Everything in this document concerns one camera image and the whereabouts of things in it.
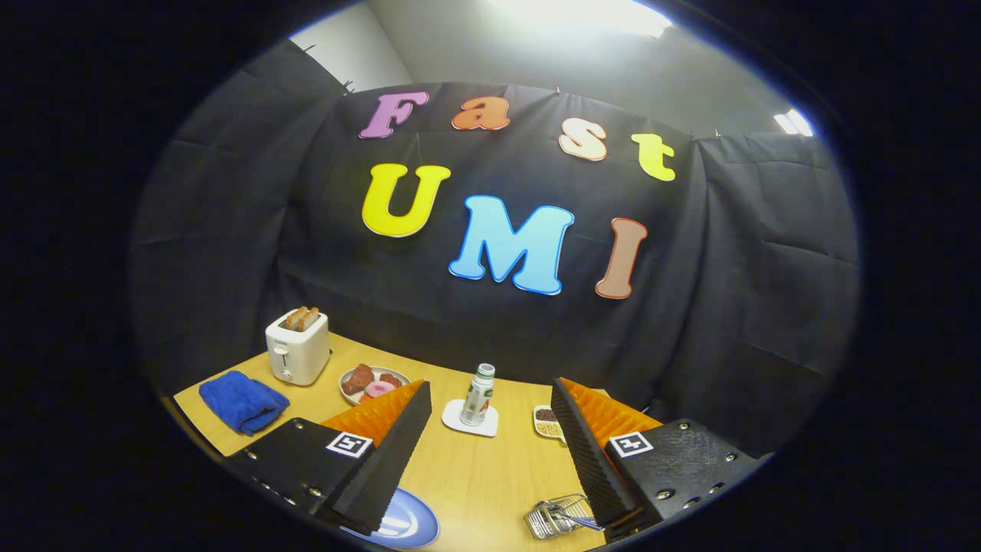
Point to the small white drink bottle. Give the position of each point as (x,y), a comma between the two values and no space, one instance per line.
(477,399)

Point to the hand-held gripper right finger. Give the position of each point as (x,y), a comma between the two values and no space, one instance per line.
(586,452)

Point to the small ceiling light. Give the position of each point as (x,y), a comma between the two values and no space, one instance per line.
(793,123)

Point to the brown meat patty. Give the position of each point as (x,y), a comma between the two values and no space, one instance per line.
(359,379)

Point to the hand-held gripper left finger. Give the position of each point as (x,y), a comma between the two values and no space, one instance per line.
(395,452)

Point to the large ceiling light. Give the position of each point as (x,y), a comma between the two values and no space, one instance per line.
(575,11)

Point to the white divided snack dish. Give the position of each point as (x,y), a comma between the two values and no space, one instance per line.
(546,425)

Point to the beige food plate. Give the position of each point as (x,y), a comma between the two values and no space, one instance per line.
(349,376)

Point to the white square coaster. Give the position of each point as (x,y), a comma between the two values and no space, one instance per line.
(452,418)

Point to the blue folded cloth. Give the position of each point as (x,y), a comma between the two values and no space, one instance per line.
(241,402)

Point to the blue round plate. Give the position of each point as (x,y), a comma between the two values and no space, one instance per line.
(418,525)

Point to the white toaster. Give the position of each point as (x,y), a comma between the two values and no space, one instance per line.
(303,356)

